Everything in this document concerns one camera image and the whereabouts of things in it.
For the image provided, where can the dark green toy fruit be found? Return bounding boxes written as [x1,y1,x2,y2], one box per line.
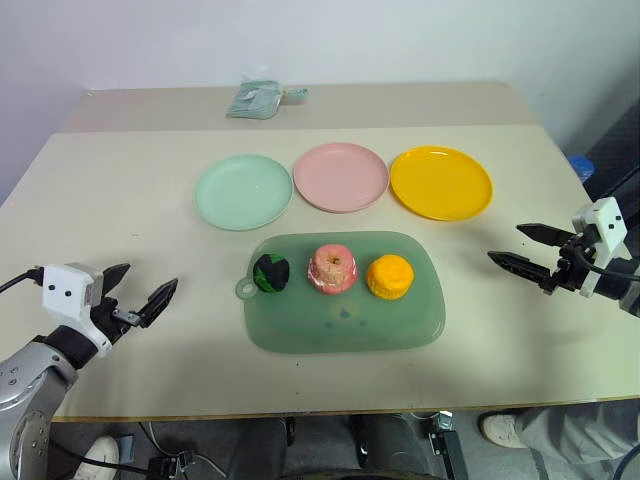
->
[252,252,292,294]

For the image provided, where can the black metal table bracket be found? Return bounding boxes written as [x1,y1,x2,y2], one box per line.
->
[423,409,470,480]

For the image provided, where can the grey trouser leg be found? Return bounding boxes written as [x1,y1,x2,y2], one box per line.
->
[513,398,640,480]

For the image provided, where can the green knitted pouch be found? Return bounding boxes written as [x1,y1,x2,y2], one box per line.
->
[224,79,282,122]

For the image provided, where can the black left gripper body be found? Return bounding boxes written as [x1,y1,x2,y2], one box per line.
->
[89,298,146,347]

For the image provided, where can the clear plastic wrapper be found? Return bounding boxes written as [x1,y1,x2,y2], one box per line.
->
[241,66,275,85]

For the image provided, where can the black carbon stand leg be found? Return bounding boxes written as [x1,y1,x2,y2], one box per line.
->
[581,94,640,217]

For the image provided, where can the pink plate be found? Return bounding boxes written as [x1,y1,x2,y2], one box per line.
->
[292,142,391,214]

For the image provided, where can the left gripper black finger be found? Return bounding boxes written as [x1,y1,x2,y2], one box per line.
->
[101,263,132,302]
[138,278,180,330]

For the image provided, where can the small black box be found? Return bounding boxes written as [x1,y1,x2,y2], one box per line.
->
[148,451,197,480]

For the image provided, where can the mint green plate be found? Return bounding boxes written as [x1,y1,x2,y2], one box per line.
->
[193,153,294,232]

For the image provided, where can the blue bottle cap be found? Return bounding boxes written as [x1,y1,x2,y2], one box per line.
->
[566,154,597,182]

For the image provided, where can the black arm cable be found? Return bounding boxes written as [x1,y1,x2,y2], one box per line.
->
[0,268,46,294]
[574,247,640,281]

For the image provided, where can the dark rounded shape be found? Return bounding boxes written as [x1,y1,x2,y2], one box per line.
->
[348,412,432,480]

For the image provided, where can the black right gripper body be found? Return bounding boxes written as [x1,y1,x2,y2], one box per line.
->
[540,232,600,296]

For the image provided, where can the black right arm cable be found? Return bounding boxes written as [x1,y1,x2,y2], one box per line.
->
[574,247,640,281]

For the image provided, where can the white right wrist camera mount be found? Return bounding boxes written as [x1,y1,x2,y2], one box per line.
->
[571,196,629,299]

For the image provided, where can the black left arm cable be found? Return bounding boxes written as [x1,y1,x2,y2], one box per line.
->
[0,268,46,294]

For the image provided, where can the yellow plate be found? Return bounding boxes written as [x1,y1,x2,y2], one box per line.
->
[389,145,495,222]

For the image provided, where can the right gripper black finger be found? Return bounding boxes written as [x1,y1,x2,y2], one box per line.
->
[487,250,552,288]
[516,222,576,247]

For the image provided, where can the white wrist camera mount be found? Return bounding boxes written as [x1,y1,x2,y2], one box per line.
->
[571,196,629,299]
[41,263,113,359]

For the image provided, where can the orange toy fruit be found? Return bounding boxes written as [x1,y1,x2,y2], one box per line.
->
[365,253,416,302]

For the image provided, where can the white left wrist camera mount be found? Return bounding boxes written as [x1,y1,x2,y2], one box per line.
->
[41,263,113,359]

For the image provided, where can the pink toy apple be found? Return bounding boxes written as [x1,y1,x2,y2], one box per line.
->
[306,243,360,297]

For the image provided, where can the white shoe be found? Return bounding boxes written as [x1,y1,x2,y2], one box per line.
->
[71,435,121,480]
[479,411,532,450]

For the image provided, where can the black floor cable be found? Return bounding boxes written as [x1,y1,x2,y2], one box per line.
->
[49,422,169,475]

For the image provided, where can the translucent green cutting mat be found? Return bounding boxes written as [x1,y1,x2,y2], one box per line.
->
[234,229,447,356]

